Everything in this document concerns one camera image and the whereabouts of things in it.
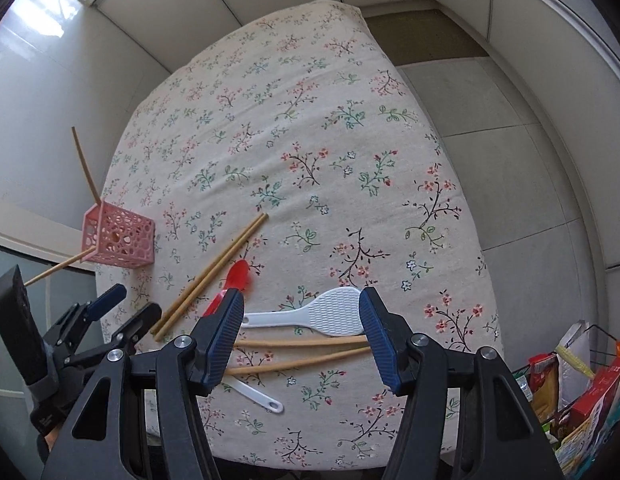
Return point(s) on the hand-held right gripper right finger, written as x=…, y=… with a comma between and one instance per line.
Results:
x=380, y=342

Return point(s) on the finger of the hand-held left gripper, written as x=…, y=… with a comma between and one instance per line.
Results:
x=137, y=322
x=109, y=296

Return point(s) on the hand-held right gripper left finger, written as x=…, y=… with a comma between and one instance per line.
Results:
x=222, y=342

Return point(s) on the wooden chopstick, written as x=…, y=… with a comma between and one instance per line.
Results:
x=60, y=266
x=290, y=364
x=205, y=272
x=300, y=343
x=205, y=286
x=83, y=164

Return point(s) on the pink perforated utensil basket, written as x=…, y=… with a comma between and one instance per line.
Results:
x=125, y=240

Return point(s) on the white rice paddle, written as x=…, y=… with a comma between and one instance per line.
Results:
x=330, y=312

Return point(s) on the white plastic spoon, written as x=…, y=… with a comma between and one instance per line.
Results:
x=255, y=394

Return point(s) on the red plastic spoon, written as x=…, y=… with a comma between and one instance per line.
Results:
x=236, y=276

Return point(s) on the sliding glass door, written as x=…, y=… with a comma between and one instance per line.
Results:
x=10, y=255

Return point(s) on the brown snack packet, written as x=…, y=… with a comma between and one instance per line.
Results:
x=545, y=385

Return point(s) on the white paper bag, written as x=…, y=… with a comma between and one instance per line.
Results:
x=570, y=385

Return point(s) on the yellow packet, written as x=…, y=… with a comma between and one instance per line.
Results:
x=575, y=359

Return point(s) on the red carton box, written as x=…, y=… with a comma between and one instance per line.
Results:
x=602, y=390

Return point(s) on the colourful printed box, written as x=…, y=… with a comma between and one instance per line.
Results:
x=585, y=445

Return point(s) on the floral tablecloth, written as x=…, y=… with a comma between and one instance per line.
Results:
x=290, y=110

